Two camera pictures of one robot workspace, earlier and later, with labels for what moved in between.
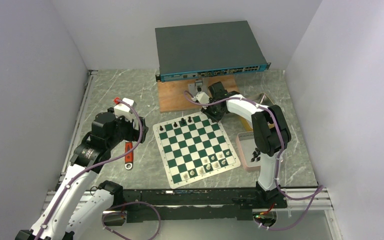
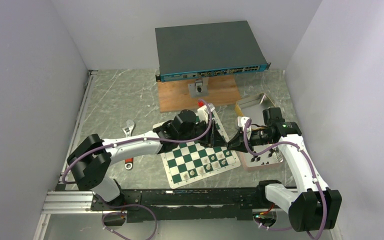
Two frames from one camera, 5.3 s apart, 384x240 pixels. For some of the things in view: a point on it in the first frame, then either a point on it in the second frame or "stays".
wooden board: x=173 y=95 stays
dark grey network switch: x=194 y=51 stays
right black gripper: x=214 y=118 → x=237 y=142
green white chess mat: x=194 y=148 stays
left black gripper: x=134 y=134 → x=218 y=140
